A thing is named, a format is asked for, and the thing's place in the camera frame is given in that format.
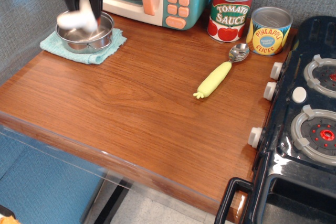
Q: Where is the plush brown white mushroom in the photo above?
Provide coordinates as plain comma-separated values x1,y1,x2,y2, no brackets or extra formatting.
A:
57,0,98,33

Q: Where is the small steel pot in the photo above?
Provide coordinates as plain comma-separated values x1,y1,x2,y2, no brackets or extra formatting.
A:
55,12,114,54

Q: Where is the light blue folded cloth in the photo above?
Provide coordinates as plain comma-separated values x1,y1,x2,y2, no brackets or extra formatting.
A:
40,28,127,65

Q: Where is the tomato sauce can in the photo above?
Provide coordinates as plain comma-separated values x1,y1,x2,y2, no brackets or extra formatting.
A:
207,0,253,42

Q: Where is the pineapple slices can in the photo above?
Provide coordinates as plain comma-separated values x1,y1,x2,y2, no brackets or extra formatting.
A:
246,6,293,56

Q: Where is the black metal table leg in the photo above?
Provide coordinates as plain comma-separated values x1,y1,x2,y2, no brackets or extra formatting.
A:
94,179,132,224

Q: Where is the orange plush object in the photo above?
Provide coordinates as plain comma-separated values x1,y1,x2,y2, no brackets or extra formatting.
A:
0,216,20,224

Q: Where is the dark blue toy stove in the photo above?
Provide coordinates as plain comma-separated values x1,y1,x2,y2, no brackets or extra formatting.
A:
215,16,335,223

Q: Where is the spoon with yellow-green handle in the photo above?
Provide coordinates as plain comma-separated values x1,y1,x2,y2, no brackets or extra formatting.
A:
193,44,250,99

